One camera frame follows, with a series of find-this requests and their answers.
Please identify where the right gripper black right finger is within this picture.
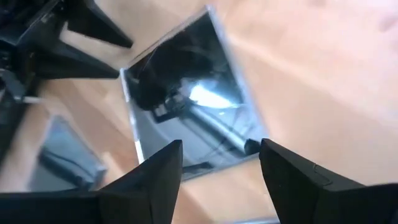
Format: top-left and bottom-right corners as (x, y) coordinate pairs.
(259, 138), (398, 224)

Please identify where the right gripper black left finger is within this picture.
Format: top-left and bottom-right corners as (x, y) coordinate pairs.
(0, 139), (183, 224)

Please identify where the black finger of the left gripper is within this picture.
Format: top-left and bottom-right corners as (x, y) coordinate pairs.
(32, 42), (121, 80)
(63, 0), (134, 49)

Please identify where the clear black CD jewel case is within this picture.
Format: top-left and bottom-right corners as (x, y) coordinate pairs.
(119, 4), (270, 182)
(27, 114), (108, 192)

